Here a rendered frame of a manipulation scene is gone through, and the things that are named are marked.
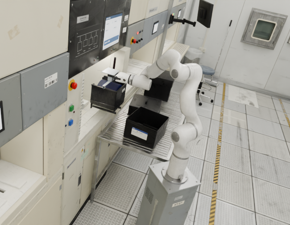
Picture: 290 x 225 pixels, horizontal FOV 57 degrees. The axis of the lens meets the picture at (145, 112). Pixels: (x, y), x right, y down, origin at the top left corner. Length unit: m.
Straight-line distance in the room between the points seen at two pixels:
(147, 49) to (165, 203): 2.25
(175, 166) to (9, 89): 1.16
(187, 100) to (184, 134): 0.21
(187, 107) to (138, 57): 2.13
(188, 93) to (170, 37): 3.48
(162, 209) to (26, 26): 1.41
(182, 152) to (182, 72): 0.52
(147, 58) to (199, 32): 2.68
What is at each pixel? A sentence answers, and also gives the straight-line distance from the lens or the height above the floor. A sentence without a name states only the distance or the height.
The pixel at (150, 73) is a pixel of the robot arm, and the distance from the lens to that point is 1.85.
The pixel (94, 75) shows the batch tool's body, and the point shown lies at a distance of 2.31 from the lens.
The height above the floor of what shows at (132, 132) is 0.83.
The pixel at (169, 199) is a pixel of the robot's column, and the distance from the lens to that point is 1.89.
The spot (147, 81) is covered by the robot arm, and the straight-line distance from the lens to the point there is 1.95.
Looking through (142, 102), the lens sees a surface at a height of 0.86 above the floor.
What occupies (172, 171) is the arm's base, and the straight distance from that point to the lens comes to 1.88.
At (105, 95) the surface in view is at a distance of 2.02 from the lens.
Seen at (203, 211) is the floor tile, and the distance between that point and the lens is 2.89.
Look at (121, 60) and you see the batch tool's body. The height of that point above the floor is 1.32.
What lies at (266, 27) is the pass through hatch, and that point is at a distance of 6.01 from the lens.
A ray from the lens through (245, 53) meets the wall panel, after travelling 6.21.
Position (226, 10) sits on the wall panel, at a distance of 6.07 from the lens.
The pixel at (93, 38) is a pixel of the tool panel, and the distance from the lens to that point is 1.68.
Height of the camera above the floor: 2.02
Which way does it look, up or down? 29 degrees down
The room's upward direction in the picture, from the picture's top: 12 degrees clockwise
